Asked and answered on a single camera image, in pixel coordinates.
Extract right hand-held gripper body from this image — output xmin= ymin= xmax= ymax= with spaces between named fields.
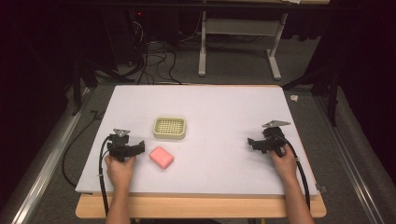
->
xmin=252 ymin=119 xmax=291 ymax=158

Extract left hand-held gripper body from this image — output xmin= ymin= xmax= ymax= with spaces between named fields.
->
xmin=106 ymin=128 xmax=141 ymax=163

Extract cream soap dish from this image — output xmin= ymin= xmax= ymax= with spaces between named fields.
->
xmin=152 ymin=116 xmax=188 ymax=141

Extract person's left hand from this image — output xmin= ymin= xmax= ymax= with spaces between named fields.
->
xmin=104 ymin=154 xmax=137 ymax=191

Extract person's right hand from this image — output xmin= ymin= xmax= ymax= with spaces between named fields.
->
xmin=269 ymin=144 xmax=299 ymax=183

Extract white foam mat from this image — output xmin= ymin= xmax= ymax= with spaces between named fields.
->
xmin=75 ymin=85 xmax=319 ymax=198

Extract black stand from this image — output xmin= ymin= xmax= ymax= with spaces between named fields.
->
xmin=69 ymin=59 xmax=99 ymax=117
xmin=281 ymin=66 xmax=340 ymax=128

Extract wooden table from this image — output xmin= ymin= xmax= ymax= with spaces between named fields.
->
xmin=75 ymin=83 xmax=328 ymax=219

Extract white metal stand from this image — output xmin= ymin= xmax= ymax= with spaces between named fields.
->
xmin=198 ymin=10 xmax=289 ymax=81

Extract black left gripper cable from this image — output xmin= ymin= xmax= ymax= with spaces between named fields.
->
xmin=98 ymin=134 xmax=112 ymax=217

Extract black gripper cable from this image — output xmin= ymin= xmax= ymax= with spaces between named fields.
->
xmin=274 ymin=133 xmax=312 ymax=211
xmin=98 ymin=134 xmax=112 ymax=217

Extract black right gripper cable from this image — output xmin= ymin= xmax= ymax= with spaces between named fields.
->
xmin=274 ymin=133 xmax=312 ymax=211

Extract black floor cable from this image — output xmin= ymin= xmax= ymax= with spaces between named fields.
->
xmin=61 ymin=109 xmax=106 ymax=189

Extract aluminium rail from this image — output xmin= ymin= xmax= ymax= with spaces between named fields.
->
xmin=10 ymin=88 xmax=92 ymax=224
xmin=314 ymin=94 xmax=387 ymax=224

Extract black floor cables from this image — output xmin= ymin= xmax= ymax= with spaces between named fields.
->
xmin=125 ymin=18 xmax=206 ymax=86

